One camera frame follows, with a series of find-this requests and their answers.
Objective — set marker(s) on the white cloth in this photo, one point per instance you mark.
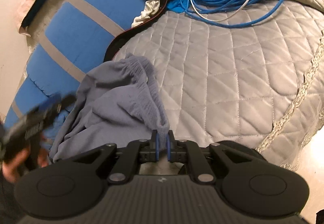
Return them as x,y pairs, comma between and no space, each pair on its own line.
151,7

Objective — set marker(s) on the grey-blue sweatshirt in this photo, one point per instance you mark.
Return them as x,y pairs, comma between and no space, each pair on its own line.
116,102

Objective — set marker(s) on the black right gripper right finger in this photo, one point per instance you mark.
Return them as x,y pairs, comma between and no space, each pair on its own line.
191,155

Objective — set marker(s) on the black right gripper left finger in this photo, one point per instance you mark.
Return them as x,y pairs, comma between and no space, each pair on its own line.
132,157

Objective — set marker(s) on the person's left hand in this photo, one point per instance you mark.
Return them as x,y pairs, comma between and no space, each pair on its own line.
10,168

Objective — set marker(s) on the grey quilted bedspread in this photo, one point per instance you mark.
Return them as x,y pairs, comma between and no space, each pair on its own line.
260,86

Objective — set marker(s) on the bright blue cloth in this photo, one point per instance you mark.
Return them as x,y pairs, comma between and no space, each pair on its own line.
177,6

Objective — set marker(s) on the blue striped cushion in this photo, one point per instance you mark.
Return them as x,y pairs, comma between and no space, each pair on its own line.
74,42

